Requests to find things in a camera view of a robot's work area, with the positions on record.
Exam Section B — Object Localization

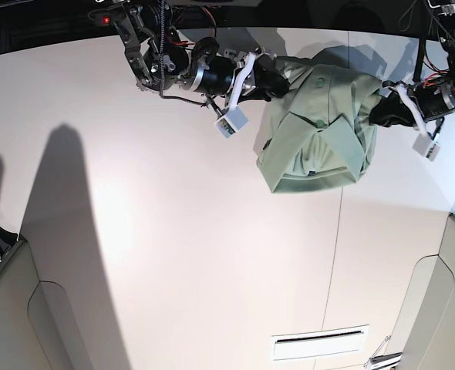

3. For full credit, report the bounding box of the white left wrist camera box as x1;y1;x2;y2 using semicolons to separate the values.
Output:
413;134;440;161

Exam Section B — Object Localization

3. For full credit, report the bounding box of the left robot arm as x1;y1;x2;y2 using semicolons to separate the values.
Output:
370;1;455;140

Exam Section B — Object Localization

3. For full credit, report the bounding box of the green T-shirt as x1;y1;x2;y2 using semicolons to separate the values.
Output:
257;58;382;193

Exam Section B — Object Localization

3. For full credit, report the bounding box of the beige left side panel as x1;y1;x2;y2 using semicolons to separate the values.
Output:
0;242;74;369

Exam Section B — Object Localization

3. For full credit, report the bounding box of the beige right side panel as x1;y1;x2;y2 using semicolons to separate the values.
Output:
386;214;455;369

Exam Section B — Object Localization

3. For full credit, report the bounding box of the metal clamp stand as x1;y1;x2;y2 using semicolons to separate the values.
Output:
363;335;403;370

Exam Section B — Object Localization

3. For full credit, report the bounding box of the white power strip red switch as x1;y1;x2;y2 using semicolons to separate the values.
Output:
87;9;112;27

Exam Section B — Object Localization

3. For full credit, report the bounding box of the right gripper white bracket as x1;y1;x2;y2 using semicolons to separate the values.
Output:
207;49;289;116

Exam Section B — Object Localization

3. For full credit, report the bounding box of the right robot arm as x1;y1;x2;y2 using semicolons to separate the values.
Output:
88;1;289;117

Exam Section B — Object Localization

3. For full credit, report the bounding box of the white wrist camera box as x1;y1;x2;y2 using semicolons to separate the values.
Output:
413;134;440;161
214;107;248;139

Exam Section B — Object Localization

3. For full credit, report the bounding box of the beige panel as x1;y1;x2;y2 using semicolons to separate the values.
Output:
386;214;455;369
0;242;74;369

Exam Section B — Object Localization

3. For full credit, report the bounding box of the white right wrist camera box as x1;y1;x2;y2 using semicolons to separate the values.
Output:
214;107;248;139

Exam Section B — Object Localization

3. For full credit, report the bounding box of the white table cable slot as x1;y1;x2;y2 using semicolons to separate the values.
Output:
271;325;369;362

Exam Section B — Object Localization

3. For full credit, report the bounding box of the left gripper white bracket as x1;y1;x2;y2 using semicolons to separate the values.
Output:
369;80;443;139

